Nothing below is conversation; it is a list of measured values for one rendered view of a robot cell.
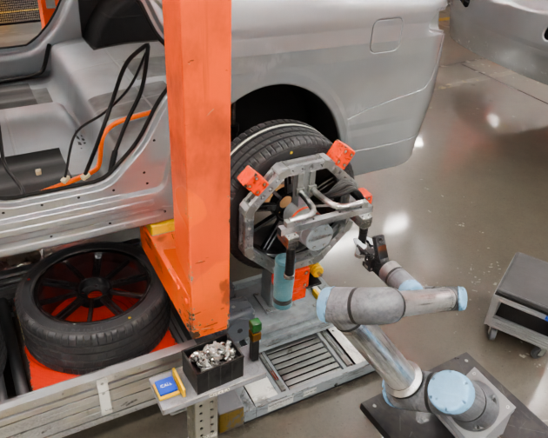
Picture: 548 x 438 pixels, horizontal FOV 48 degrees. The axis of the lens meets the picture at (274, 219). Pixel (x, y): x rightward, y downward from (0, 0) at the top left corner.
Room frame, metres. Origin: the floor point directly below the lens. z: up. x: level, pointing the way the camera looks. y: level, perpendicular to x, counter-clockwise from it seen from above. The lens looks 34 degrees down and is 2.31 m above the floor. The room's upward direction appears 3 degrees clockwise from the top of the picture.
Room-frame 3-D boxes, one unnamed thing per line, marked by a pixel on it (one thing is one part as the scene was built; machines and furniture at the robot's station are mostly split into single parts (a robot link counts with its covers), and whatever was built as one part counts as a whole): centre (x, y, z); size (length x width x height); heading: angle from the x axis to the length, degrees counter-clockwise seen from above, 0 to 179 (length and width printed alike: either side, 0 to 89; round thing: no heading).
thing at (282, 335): (2.32, -0.04, 0.13); 0.50 x 0.36 x 0.10; 119
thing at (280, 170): (2.16, -0.11, 0.85); 0.54 x 0.07 x 0.54; 119
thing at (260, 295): (2.31, -0.02, 0.32); 0.40 x 0.30 x 0.28; 119
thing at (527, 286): (2.44, -1.39, 0.17); 0.43 x 0.36 x 0.34; 149
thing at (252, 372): (1.61, 0.22, 0.44); 0.43 x 0.17 x 0.03; 119
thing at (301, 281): (2.20, -0.09, 0.48); 0.16 x 0.12 x 0.17; 29
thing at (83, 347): (2.04, 0.79, 0.39); 0.66 x 0.66 x 0.24
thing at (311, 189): (2.10, -0.25, 1.03); 0.19 x 0.18 x 0.11; 29
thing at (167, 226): (2.27, 0.51, 0.71); 0.14 x 0.14 x 0.05; 29
